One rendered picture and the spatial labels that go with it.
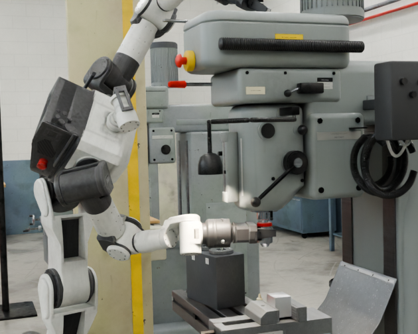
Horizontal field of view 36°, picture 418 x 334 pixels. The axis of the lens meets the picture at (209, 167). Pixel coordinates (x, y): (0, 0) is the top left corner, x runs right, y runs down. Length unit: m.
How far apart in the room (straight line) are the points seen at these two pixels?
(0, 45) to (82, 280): 8.75
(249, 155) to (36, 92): 9.11
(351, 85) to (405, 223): 0.45
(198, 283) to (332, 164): 0.74
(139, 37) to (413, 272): 1.16
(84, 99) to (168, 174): 8.33
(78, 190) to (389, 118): 0.89
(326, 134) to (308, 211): 7.39
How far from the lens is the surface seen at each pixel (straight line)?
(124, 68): 2.19
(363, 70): 2.03
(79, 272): 2.34
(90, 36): 3.61
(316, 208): 9.36
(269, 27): 1.87
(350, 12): 2.04
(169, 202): 10.40
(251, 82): 1.83
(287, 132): 1.90
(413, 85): 1.80
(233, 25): 1.82
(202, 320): 2.32
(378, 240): 2.14
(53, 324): 2.36
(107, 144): 2.00
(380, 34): 8.81
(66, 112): 2.01
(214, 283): 2.30
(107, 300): 3.69
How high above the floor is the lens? 1.55
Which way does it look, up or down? 3 degrees down
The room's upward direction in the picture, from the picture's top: 2 degrees counter-clockwise
